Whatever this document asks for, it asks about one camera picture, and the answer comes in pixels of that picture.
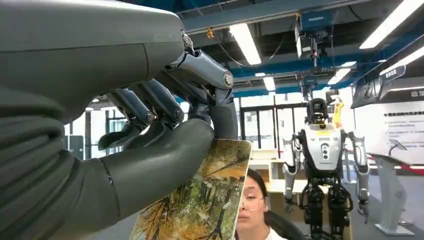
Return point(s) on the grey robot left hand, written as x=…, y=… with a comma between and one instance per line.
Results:
x=99, y=49

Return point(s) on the white black humanoid robot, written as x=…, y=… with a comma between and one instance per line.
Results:
x=323, y=155

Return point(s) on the white kiosk stand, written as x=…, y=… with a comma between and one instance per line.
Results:
x=392, y=195

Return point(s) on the white wall display board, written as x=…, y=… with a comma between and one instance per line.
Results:
x=397, y=129

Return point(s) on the printed landscape picture card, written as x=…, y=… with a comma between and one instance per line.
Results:
x=198, y=202

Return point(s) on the ribbed grey robot left arm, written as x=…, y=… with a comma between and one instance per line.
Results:
x=36, y=179

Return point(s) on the person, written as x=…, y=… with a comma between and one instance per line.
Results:
x=253, y=205

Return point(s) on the blue ceiling hoist box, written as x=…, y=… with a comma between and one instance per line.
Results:
x=313, y=26

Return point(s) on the black office chair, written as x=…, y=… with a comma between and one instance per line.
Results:
x=286, y=227

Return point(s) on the long ceiling light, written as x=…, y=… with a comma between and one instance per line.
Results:
x=391, y=24
x=269, y=83
x=245, y=43
x=402, y=61

